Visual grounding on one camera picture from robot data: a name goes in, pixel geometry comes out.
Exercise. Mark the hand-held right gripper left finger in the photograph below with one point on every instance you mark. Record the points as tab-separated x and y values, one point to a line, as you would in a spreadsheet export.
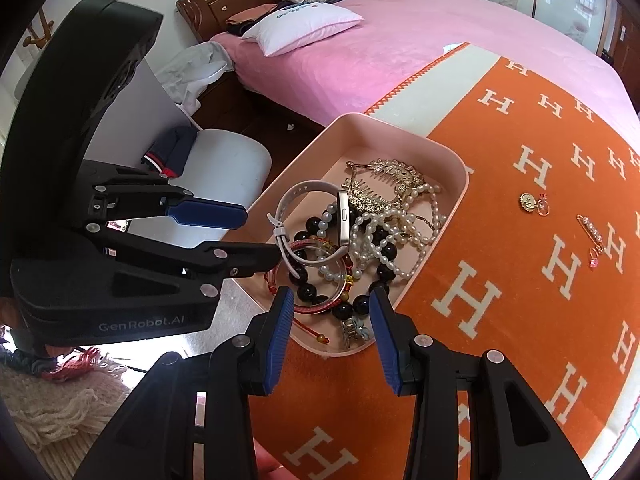
277	340

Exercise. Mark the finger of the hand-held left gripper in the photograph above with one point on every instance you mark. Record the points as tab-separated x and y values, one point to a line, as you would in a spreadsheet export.
225	256
210	212

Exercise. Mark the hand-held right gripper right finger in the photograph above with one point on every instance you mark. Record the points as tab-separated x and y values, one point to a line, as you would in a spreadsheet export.
385	340

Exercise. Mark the pink clear bangle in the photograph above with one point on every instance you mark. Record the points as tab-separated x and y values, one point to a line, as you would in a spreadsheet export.
325	306

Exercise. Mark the gold leaf hair comb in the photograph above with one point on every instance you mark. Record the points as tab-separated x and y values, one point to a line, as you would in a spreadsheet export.
390	170

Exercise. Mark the pink plastic storage box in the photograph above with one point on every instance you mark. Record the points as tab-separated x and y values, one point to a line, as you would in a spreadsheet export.
380	135

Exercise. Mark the white chair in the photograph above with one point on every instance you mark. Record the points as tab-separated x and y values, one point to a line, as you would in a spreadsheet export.
230	160

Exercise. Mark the wooden coat rack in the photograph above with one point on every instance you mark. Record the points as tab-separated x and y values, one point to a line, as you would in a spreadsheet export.
42	25

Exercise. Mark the navy red striped garment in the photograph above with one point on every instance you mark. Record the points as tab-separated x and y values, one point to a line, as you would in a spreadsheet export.
175	150

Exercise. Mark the orange patterned blanket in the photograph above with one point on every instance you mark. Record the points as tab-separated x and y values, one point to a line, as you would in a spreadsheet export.
500	360

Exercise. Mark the white crumpled clothes pile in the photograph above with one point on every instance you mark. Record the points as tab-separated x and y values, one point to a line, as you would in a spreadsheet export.
200	65

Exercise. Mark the wooden headboard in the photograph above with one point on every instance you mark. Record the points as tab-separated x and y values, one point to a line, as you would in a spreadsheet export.
210	5

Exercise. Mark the brown folded garment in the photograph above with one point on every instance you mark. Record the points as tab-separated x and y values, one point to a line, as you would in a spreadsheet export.
250	17

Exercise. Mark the gold round brooch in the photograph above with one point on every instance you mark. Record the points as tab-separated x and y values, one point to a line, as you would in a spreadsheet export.
527	203

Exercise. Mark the white pillow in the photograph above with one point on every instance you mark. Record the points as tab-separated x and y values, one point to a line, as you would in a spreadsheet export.
300	25

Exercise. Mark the person's cream knitted clothing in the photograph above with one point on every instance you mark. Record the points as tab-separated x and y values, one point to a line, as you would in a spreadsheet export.
55	410

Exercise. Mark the pearl safety pin brooch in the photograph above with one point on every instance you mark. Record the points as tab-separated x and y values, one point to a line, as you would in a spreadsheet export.
592	232

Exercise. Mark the pink bed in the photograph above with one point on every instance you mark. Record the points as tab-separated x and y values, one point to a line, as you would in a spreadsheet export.
425	35

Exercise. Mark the brown wooden door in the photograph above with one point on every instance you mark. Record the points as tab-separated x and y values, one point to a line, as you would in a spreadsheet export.
625	45

